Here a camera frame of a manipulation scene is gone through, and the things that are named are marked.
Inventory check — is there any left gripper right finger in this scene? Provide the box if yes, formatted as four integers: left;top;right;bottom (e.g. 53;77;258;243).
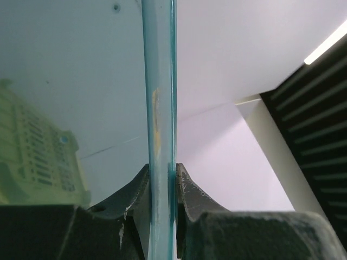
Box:
176;163;346;259

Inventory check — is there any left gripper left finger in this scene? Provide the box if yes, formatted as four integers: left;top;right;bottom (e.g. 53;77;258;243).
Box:
1;165;150;259

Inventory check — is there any teal transparent basket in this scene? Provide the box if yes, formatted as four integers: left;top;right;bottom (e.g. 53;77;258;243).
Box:
1;1;175;259

